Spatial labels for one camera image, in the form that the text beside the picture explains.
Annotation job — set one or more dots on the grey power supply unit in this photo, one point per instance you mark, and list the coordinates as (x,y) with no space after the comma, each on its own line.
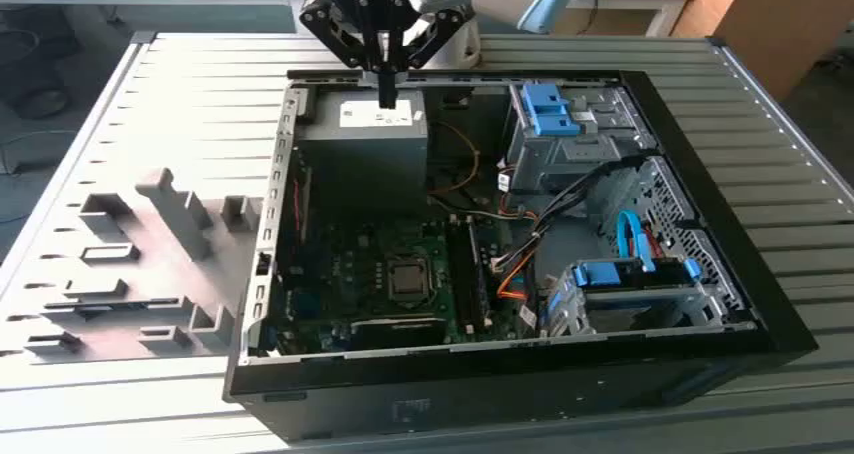
(360,174)

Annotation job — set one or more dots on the blue disk carrier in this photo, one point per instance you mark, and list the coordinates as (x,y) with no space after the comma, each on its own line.
(603,274)

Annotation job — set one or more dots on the black open PC case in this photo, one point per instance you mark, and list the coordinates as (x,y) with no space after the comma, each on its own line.
(467,389)

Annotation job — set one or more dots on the wooden cabinet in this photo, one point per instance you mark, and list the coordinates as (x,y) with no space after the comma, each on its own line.
(787,24)

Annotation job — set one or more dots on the blue drive bay latch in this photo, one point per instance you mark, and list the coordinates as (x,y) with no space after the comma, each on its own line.
(547,104)

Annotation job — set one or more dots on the CPU socket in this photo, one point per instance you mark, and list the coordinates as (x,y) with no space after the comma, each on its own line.
(386,299)

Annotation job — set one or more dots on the black RAM slot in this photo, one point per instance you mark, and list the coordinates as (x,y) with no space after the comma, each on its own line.
(458,274)

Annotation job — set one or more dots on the silver CPU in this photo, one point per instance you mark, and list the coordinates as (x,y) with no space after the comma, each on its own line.
(407,278)

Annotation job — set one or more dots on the black graphics card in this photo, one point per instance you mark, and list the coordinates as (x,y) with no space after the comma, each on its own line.
(400,331)

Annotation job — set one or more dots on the green motherboard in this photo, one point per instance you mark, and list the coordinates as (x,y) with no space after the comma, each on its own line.
(347,269)

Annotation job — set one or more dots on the installed RAM stick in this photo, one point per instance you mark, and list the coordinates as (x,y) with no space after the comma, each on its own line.
(486,274)

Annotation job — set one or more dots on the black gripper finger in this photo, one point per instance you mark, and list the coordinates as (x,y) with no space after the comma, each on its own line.
(327,29)
(436,29)

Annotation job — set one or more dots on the silver disk bay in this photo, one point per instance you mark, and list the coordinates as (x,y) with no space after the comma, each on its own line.
(694,304)

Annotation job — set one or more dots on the silver drive cage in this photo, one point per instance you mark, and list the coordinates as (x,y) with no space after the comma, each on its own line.
(574,159)

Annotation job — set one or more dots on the grey parts rack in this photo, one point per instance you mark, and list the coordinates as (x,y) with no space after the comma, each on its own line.
(167,274)

